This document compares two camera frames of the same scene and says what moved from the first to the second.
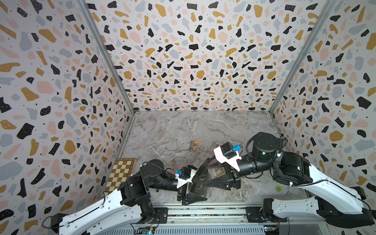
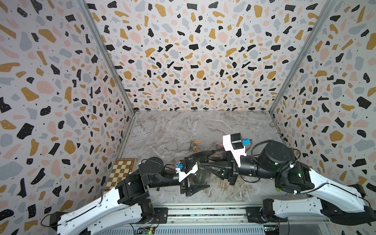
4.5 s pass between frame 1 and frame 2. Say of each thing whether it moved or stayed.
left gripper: moved
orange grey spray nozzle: stayed
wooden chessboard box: stayed
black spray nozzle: moved
